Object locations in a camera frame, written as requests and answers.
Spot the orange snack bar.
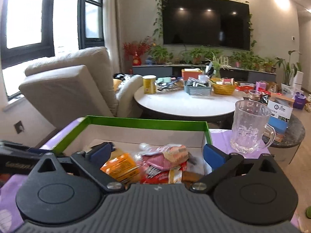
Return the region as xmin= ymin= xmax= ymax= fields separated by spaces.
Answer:
xmin=100 ymin=153 xmax=141 ymax=185

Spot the red snack packet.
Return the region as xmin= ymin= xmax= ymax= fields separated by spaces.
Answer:
xmin=140 ymin=162 xmax=187 ymax=185

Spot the green cardboard box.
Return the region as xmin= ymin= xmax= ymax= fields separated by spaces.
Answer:
xmin=51 ymin=116 xmax=210 ymax=182

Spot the white pink drink pouch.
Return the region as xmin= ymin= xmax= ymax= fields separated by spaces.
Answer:
xmin=134 ymin=143 xmax=189 ymax=170

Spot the purple floral tablecloth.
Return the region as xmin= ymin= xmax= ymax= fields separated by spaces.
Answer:
xmin=1 ymin=116 xmax=298 ymax=232

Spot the clear glass mug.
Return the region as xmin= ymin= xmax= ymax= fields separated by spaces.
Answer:
xmin=230 ymin=100 xmax=276 ymax=154

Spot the white cardboard box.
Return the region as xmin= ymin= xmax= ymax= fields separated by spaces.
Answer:
xmin=267 ymin=93 xmax=294 ymax=130

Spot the round white coffee table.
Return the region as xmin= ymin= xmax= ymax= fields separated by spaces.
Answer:
xmin=134 ymin=87 xmax=243 ymax=123

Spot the beige sofa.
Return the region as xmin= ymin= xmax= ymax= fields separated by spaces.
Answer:
xmin=19 ymin=47 xmax=143 ymax=129

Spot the pink purple box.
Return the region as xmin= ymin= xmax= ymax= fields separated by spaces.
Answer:
xmin=255 ymin=81 xmax=267 ymax=91

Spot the yellow wicker basket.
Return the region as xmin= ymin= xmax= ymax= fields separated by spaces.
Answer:
xmin=210 ymin=78 xmax=238 ymax=96

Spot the blue plastic basket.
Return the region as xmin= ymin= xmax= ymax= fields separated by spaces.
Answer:
xmin=184 ymin=81 xmax=212 ymax=97

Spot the dark tv cabinet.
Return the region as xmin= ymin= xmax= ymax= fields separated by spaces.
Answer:
xmin=132 ymin=63 xmax=277 ymax=84

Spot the tall white potted plant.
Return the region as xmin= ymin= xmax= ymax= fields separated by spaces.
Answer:
xmin=275 ymin=50 xmax=301 ymax=98

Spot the orange box on table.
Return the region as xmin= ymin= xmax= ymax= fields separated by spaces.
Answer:
xmin=181 ymin=68 xmax=204 ymax=81

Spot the yellow tin can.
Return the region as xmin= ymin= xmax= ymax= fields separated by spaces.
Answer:
xmin=142 ymin=75 xmax=156 ymax=94

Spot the red flower decoration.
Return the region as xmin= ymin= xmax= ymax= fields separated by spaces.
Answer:
xmin=122 ymin=36 xmax=153 ymax=66

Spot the black wall television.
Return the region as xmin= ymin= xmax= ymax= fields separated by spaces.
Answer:
xmin=161 ymin=0 xmax=250 ymax=50

